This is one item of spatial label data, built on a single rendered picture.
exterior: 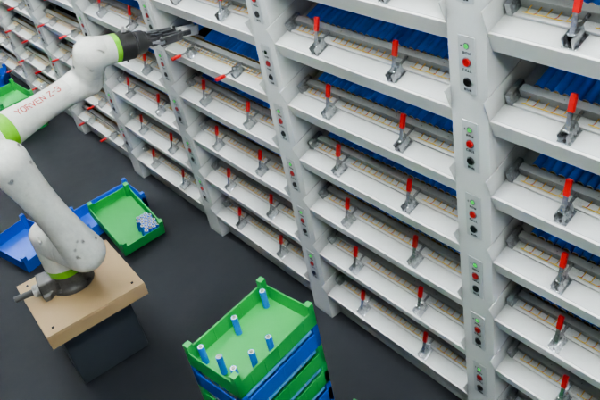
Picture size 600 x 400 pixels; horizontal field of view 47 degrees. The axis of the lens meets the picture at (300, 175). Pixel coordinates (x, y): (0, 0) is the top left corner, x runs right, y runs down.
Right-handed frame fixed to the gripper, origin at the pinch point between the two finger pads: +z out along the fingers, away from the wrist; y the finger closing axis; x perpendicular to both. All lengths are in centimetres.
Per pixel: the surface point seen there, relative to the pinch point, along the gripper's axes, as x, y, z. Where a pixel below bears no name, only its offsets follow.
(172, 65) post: 15.5, 12.9, -0.2
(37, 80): 81, 220, 17
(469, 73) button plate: -19, -123, -10
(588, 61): -28, -147, -11
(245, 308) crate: 60, -69, -31
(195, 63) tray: 9.0, -8.0, -2.8
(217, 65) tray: 7.6, -18.3, -1.0
